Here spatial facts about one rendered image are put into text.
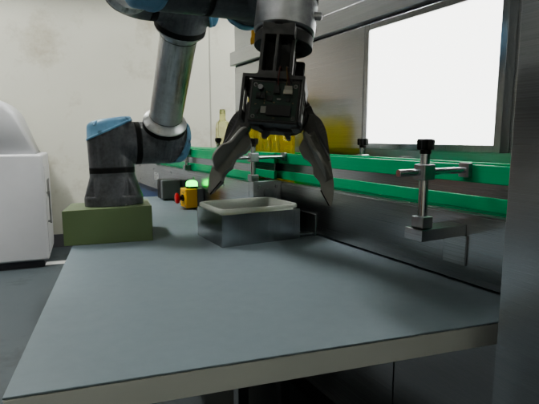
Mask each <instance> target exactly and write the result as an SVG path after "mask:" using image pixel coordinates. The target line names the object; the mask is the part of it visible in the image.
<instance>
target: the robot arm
mask: <svg viewBox="0 0 539 404"><path fill-rule="evenodd" d="M105 1H106V2H107V4H108V5H109V6H110V7H111V8H113V9H114V10H116V11H118V12H120V13H121V14H124V15H127V16H128V17H131V18H137V19H139V20H145V21H153V22H154V27H155V28H156V30H157V31H158V32H159V33H160V36H159V42H158V49H157V56H156V68H155V74H154V81H153V88H152V100H151V106H150V110H149V111H147V112H146V113H145V114H144V117H143V122H132V118H131V117H130V116H119V117H112V118H106V119H97V120H94V121H91V122H90V123H88V125H87V138H86V141H87V154H88V165H89V175H90V177H89V181H88V185H87V190H86V194H85V197H84V204H85V207H90V208H105V207H119V206H128V205H134V204H142V203H143V202H144V197H143V193H142V191H141V189H140V186H139V184H138V181H137V179H136V175H135V164H173V163H179V162H182V161H184V160H185V159H186V158H187V156H188V154H189V151H190V147H191V139H192V135H191V130H190V126H189V125H188V124H187V123H186V120H185V118H184V117H183V114H184V106H185V101H186V97H187V93H188V85H189V80H190V76H191V72H192V68H193V60H194V55H195V51H196V46H197V42H199V41H200V40H202V39H203V38H204V37H205V33H206V29H207V26H208V27H209V28H212V27H215V26H216V24H217V23H218V20H219V18H227V20H228V21H229V22H230V23H231V24H233V25H234V26H235V27H237V28H238V29H240V30H254V33H255V40H254V47H255V48H256V49H257V50H258V51H259V52H260V58H259V67H258V73H243V75H242V83H241V97H240V105H239V111H237V112H236V113H235V114H234V115H233V117H232V118H231V120H230V121H229V124H228V126H227V128H226V132H225V138H224V141H223V144H221V145H219V146H218V148H217V149H216V150H215V151H214V153H213V155H212V160H213V166H212V169H211V172H210V174H209V186H208V193H209V194H210V195H212V194H213V193H214V192H215V191H216V190H217V189H218V188H219V187H220V186H221V185H222V184H223V183H224V180H225V176H226V175H227V173H228V172H230V171H231V170H233V167H234V164H235V162H236V161H237V159H238V158H239V157H240V156H243V155H244V154H246V153H247V152H248V151H249V150H250V148H251V147H252V143H251V139H250V136H249V132H250V130H251V128H252V129H254V130H255V131H259V132H260V133H261V137H262V138H263V139H267V137H268V136H269V135H284V136H285V137H286V140H287V141H291V136H293V135H297V134H299V133H302V134H303V139H302V142H301V144H300V146H299V151H300V152H301V154H302V157H303V158H304V159H305V160H307V161H308V162H310V164H311V165H312V167H313V170H314V177H315V178H316V179H317V180H318V181H319V183H320V185H321V190H320V192H321V193H322V196H323V197H324V199H325V201H326V203H327V204H328V206H331V205H332V201H333V196H334V179H333V173H332V167H331V161H330V152H329V145H328V139H327V133H326V129H325V127H324V125H323V123H322V121H321V120H320V118H319V117H317V116H316V114H315V113H314V112H313V110H312V106H311V105H310V104H309V103H308V102H307V97H308V89H307V84H306V76H305V67H306V64H305V63H304V62H296V59H300V58H304V57H306V56H308V55H310V54H311V53H312V50H313V41H314V36H315V30H316V22H315V21H321V20H322V12H318V1H319V0H105ZM249 78H252V79H249ZM244 92H245V95H244ZM247 96H248V98H249V102H248V103H247ZM243 99H244V102H243ZM246 103H247V104H246ZM242 106H243V109H242Z"/></svg>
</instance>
